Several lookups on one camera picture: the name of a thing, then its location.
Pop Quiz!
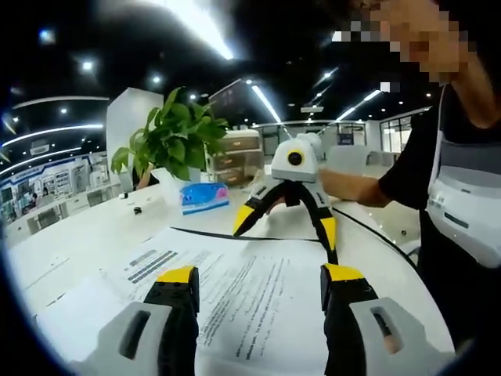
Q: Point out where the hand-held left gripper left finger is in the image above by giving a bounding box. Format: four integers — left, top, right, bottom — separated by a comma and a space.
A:
70, 265, 200, 376

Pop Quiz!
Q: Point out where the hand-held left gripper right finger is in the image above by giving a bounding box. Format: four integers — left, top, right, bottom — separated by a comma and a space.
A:
319, 262, 457, 376

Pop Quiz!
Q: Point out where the white bound document black cover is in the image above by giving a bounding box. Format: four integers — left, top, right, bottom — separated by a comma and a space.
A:
23, 226, 333, 376

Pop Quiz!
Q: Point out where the person's right hand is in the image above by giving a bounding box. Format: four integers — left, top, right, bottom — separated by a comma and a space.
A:
317, 170, 363, 204

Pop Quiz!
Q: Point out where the blue tissue packet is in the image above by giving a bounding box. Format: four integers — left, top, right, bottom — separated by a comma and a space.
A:
178, 182, 231, 216

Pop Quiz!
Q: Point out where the transparent cabinet box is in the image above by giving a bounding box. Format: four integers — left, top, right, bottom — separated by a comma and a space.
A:
211, 128, 262, 187

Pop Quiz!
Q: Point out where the white plant pot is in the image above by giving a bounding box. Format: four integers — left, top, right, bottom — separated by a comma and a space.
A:
150, 167, 187, 208

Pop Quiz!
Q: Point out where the person's black shirt torso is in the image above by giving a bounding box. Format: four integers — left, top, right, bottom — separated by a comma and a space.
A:
377, 84, 501, 353

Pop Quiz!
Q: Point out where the hanging dark screen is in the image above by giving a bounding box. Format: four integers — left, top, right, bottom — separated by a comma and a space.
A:
207, 78, 246, 118

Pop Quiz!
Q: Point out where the green potted plant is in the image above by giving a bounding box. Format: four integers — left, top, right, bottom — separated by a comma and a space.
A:
110, 86, 230, 182

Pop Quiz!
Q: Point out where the white background counter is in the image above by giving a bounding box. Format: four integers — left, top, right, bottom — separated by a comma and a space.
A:
3, 183, 132, 240

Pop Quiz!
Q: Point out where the white grey chest device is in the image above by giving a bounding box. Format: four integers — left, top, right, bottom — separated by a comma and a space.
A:
426, 84, 501, 269

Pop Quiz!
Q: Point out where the white pillar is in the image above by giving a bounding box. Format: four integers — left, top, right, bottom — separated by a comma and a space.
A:
106, 86, 164, 185

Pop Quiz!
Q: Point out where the long ceiling light strip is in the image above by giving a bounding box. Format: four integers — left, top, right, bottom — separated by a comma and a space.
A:
171, 0, 236, 60

